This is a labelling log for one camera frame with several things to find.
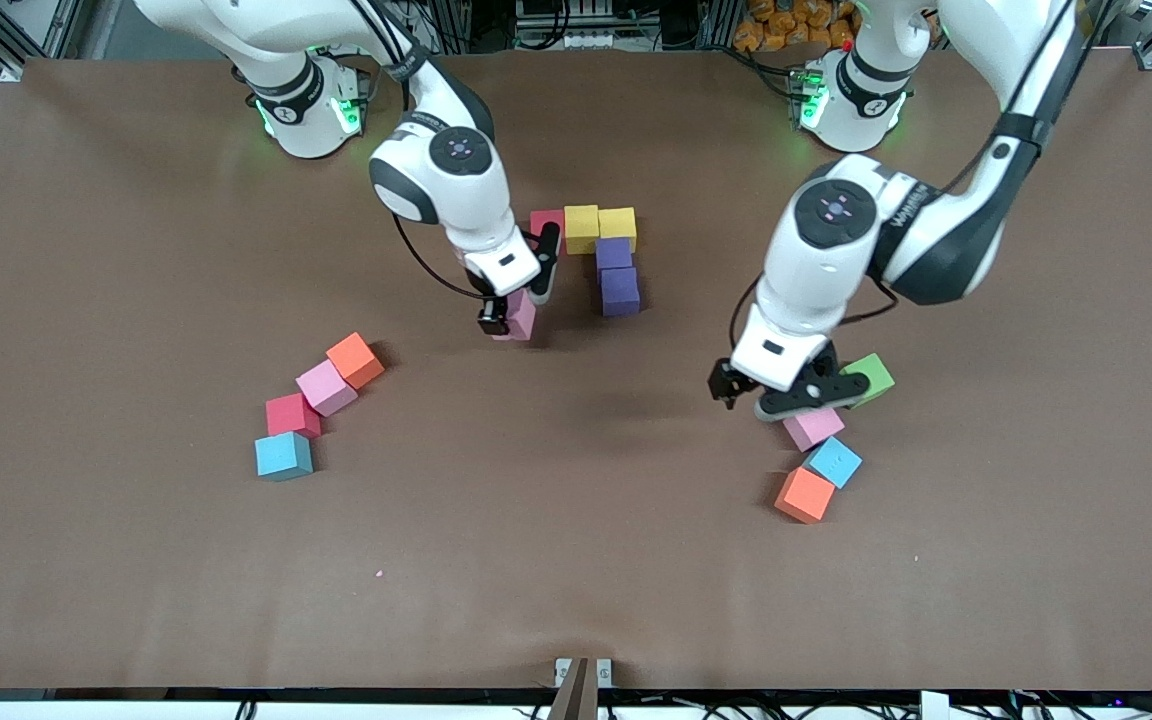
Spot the orange foam cube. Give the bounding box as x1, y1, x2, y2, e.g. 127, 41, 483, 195
325, 332, 386, 391
774, 466, 836, 525

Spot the yellow foam cube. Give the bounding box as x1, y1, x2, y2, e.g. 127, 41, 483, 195
563, 204, 602, 255
597, 207, 638, 253

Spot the white power strip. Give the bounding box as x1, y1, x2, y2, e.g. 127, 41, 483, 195
321, 0, 437, 57

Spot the blue foam cube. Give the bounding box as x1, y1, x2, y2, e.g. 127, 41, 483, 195
804, 436, 864, 490
254, 431, 315, 483

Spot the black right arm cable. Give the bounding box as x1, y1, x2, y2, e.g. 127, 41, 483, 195
351, 0, 485, 301

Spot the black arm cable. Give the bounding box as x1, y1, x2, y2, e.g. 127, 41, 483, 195
351, 0, 485, 301
729, 0, 1087, 351

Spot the green foam cube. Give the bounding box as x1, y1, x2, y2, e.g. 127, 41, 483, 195
841, 352, 896, 410

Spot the metal table edge bracket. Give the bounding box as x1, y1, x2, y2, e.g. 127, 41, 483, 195
548, 657, 614, 720

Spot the orange snack bag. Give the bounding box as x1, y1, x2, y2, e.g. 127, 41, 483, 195
733, 0, 857, 53

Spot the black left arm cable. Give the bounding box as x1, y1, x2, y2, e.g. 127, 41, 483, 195
729, 0, 1087, 351

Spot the pink foam cube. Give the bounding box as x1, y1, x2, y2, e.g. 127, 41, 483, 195
493, 288, 539, 344
295, 359, 359, 418
784, 408, 846, 453

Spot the brown table cover sheet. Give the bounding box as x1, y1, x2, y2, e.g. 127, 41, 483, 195
0, 47, 1152, 693

